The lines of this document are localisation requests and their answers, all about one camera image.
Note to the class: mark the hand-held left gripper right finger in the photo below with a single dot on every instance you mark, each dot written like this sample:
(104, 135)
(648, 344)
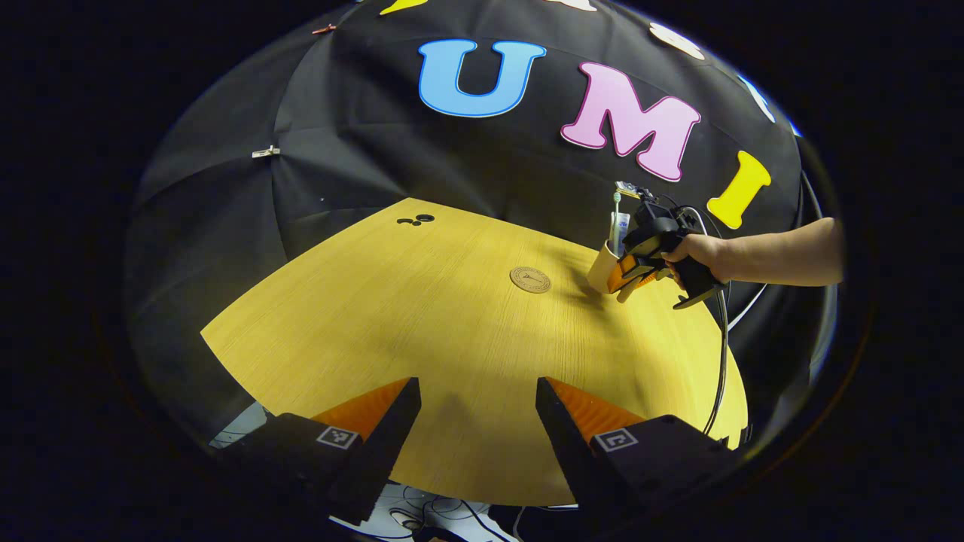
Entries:
(565, 452)

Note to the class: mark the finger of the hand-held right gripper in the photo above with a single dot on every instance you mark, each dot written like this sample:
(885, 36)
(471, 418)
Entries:
(623, 272)

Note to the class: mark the white toothpaste tube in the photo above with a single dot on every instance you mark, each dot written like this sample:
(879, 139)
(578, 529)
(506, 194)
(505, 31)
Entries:
(624, 229)

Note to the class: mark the round brown coaster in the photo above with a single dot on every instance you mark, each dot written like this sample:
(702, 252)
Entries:
(530, 279)

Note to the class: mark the black backdrop cloth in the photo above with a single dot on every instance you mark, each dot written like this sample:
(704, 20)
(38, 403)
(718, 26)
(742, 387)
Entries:
(452, 165)

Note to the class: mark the beige cup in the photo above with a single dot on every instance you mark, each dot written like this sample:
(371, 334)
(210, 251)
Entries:
(600, 271)

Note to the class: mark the small silver clip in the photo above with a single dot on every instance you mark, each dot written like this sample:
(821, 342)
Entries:
(265, 152)

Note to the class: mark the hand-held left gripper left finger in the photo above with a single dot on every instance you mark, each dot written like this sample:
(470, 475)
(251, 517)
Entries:
(388, 452)

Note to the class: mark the small red clip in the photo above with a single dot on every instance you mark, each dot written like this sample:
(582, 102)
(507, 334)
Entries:
(324, 28)

